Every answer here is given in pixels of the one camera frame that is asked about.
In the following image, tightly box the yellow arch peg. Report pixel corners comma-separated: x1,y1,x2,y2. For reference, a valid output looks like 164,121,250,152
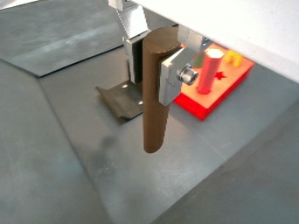
225,50,242,67

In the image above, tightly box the brown oval peg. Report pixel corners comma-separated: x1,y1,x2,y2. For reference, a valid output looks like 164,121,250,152
142,27,180,153

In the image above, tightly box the green cylinder peg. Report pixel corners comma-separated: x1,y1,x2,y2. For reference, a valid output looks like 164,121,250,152
192,52,205,68

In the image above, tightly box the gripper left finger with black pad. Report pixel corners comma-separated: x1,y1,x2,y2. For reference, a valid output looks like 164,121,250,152
106,0,149,83

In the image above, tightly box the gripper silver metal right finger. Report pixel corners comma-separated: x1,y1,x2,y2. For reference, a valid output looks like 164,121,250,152
158,25,212,106

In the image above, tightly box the black plastic holder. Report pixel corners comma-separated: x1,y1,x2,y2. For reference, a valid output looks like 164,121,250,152
97,80,142,120

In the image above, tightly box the red peg board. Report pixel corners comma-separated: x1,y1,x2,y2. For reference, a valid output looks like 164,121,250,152
173,44,254,121

